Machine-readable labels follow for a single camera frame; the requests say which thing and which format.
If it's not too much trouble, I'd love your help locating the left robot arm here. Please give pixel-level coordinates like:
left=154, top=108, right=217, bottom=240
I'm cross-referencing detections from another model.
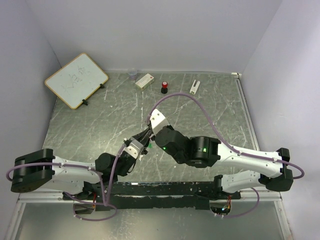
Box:
left=7, top=136, right=150, bottom=200

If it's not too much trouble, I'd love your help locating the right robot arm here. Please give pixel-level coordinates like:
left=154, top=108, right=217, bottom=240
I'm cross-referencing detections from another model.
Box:
left=131, top=125, right=294, bottom=199

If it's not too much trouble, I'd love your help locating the red and black stamp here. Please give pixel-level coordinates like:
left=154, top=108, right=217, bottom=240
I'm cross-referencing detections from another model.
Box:
left=160, top=81, right=168, bottom=94

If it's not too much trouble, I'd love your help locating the white cardboard box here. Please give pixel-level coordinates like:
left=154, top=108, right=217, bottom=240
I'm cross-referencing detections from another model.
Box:
left=135, top=73, right=155, bottom=91

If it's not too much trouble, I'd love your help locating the small clear plastic cup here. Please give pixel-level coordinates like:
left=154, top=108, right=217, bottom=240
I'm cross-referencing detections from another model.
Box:
left=127, top=68, right=138, bottom=81

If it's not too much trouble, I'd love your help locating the white stapler remover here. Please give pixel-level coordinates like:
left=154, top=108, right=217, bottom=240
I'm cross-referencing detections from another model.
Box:
left=189, top=79, right=201, bottom=95

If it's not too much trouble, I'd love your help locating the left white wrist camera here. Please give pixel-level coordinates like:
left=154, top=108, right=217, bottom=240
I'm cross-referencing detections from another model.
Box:
left=124, top=139, right=145, bottom=159

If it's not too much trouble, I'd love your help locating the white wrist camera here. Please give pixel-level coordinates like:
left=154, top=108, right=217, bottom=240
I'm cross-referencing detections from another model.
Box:
left=147, top=108, right=170, bottom=135
left=124, top=139, right=145, bottom=159

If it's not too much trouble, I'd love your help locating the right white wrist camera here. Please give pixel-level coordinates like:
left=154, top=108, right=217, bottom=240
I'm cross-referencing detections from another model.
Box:
left=147, top=108, right=170, bottom=135

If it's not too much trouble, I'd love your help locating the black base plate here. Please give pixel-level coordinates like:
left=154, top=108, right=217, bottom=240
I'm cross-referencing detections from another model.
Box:
left=62, top=181, right=242, bottom=212

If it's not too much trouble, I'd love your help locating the white board with wooden frame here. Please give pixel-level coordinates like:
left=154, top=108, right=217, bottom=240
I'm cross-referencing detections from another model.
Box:
left=44, top=52, right=109, bottom=110

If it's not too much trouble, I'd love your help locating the aluminium rail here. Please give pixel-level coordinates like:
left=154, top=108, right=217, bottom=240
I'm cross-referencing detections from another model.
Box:
left=18, top=181, right=282, bottom=203

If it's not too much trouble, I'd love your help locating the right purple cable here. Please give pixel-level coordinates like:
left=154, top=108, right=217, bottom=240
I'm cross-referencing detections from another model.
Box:
left=147, top=92, right=305, bottom=219

